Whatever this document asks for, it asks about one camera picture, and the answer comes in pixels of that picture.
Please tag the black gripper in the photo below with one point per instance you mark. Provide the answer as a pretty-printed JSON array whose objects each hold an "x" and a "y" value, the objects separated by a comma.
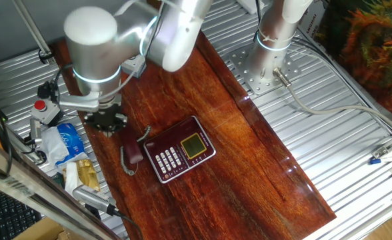
[{"x": 106, "y": 120}]

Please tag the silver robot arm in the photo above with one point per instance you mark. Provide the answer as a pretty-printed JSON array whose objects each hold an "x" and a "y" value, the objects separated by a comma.
[{"x": 92, "y": 50}]

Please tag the dark red telephone base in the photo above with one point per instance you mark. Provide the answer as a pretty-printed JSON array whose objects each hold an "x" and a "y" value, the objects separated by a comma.
[{"x": 179, "y": 150}]

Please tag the blue tissue pack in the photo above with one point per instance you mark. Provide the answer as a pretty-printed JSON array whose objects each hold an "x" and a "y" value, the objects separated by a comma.
[{"x": 72, "y": 140}]

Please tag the gold tissue pack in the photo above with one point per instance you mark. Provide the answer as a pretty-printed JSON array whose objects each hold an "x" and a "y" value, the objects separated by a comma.
[{"x": 87, "y": 175}]

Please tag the grey red-button emergency stop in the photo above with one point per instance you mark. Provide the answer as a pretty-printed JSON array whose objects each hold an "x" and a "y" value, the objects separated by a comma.
[{"x": 44, "y": 110}]

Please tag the dark green comb-like item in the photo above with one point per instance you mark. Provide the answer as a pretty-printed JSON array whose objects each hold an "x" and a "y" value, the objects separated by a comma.
[{"x": 58, "y": 180}]

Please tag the glossy red-brown wooden board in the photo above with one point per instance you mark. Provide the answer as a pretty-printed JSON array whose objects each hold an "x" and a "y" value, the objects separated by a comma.
[{"x": 216, "y": 183}]

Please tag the brown cardboard box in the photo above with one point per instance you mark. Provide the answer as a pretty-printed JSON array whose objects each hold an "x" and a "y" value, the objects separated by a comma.
[{"x": 42, "y": 231}]

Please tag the black computer keyboard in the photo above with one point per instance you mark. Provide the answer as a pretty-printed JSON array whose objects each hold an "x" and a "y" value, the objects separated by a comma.
[{"x": 12, "y": 216}]

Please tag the colourful orange green picture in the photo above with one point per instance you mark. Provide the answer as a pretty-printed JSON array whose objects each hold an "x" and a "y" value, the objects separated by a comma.
[{"x": 366, "y": 43}]

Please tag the blue capped pen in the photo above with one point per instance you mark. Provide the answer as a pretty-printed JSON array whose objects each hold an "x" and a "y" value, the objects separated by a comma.
[{"x": 375, "y": 161}]

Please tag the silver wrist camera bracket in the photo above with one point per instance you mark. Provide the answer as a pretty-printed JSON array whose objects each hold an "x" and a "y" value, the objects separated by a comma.
[{"x": 79, "y": 104}]

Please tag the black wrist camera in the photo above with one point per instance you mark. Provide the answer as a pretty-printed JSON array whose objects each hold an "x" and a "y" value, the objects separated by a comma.
[{"x": 47, "y": 90}]

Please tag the small silver camera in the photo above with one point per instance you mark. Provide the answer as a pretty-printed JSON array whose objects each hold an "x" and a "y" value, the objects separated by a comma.
[{"x": 35, "y": 130}]

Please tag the silver depth camera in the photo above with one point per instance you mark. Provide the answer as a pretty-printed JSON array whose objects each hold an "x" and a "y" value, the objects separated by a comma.
[{"x": 92, "y": 198}]

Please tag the aluminium frame bar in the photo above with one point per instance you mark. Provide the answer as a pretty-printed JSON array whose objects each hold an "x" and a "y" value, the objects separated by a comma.
[{"x": 32, "y": 180}]

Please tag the grey camera stand pole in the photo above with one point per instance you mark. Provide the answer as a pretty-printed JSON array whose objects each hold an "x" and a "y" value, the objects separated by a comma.
[{"x": 32, "y": 30}]

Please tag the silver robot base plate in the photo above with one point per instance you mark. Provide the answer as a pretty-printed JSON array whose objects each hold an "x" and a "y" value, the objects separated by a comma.
[{"x": 242, "y": 66}]

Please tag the silver metal bracket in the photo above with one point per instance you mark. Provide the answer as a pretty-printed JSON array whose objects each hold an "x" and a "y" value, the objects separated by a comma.
[{"x": 381, "y": 151}]

